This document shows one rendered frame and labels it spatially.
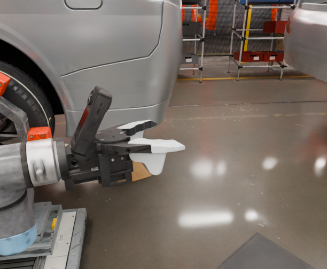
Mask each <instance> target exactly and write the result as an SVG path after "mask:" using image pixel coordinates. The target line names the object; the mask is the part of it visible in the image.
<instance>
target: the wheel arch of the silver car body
mask: <svg viewBox="0 0 327 269"><path fill-rule="evenodd" d="M0 61H3V62H7V63H8V64H11V65H13V66H14V67H17V68H19V69H20V70H22V71H23V72H25V74H28V75H29V77H31V78H32V79H33V80H34V81H36V82H37V84H38V85H39V86H40V87H41V88H42V90H43V91H44V93H45V94H46V95H47V98H48V99H49V100H50V101H49V102H50V103H51V106H52V108H53V112H54V115H61V114H65V120H66V137H67V138H68V121H67V115H66V111H65V107H64V104H63V101H62V99H61V97H60V95H59V93H58V91H57V89H56V87H55V85H54V84H53V82H52V81H51V79H50V78H49V76H48V75H47V74H46V72H45V71H44V70H43V69H42V67H41V66H40V65H39V64H38V63H37V62H36V61H35V60H34V59H33V58H32V57H30V56H29V55H28V54H27V53H26V52H24V51H23V50H22V49H20V48H19V47H17V46H16V45H14V44H12V43H11V42H9V41H7V40H5V39H3V38H1V37H0Z"/></svg>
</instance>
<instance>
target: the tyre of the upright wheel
mask: <svg viewBox="0 0 327 269"><path fill-rule="evenodd" d="M0 71H2V72H4V73H6V74H8V75H10V76H12V77H13V78H15V79H16V80H18V81H19V82H20V83H22V84H23V85H24V86H25V87H26V88H27V89H28V90H29V91H30V92H31V93H32V94H33V95H34V96H35V97H36V99H37V100H38V101H39V103H40V104H41V106H42V107H43V109H44V111H45V113H44V111H43V109H42V107H41V106H40V104H39V103H38V101H37V100H36V99H35V98H34V96H33V95H32V94H31V93H30V92H29V91H28V90H27V89H26V88H25V87H24V86H23V85H21V84H20V83H19V82H17V81H16V80H15V79H13V78H11V77H9V76H8V75H6V74H4V73H2V72H0V73H2V74H4V75H6V76H8V77H9V78H11V79H10V81H9V83H8V85H7V87H6V89H5V91H4V93H3V95H2V97H4V98H5V99H6V100H8V101H9V102H11V103H12V104H14V105H15V106H17V107H18V108H20V109H22V111H24V112H25V113H26V114H27V117H28V123H29V127H30V129H31V128H34V127H45V126H49V127H50V129H51V134H52V138H53V135H54V131H55V117H54V112H53V108H52V106H51V103H50V102H49V101H50V100H49V99H48V98H47V95H46V94H45V93H44V91H43V90H42V88H41V87H40V86H39V85H38V84H37V82H36V81H34V80H33V79H32V78H31V77H29V75H28V74H25V72H23V71H22V70H20V69H19V68H17V67H14V66H13V65H11V64H8V63H7V62H3V61H0ZM45 114H46V116H47V119H48V121H47V119H46V116H45ZM48 123H49V125H48Z"/></svg>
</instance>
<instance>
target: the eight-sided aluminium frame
mask: <svg viewBox="0 0 327 269"><path fill-rule="evenodd" d="M0 113H1V114H3V115H4V116H6V117H7V118H9V119H10V120H11V121H13V122H14V124H15V128H16V131H17V135H18V139H19V143H23V142H28V138H27V133H28V131H29V130H30V127H29V123H28V117H27V114H26V113H25V112H24V111H22V109H20V108H18V107H17V106H15V105H14V104H12V103H11V102H9V101H8V100H6V99H5V98H4V97H2V96H0Z"/></svg>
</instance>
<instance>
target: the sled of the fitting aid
mask: <svg viewBox="0 0 327 269"><path fill-rule="evenodd" d="M62 215H63V210H62V207H61V204H59V205H52V208H51V212H50V215H49V218H48V222H47V224H46V227H45V231H44V234H43V237H42V240H41V241H34V242H33V244H32V245H31V246H30V247H29V248H27V249H26V250H24V251H22V252H20V253H18V254H14V255H8V256H6V255H0V260H7V259H18V258H28V257H38V256H48V255H52V253H53V249H54V246H55V242H56V238H57V234H58V230H59V226H60V222H61V218H62Z"/></svg>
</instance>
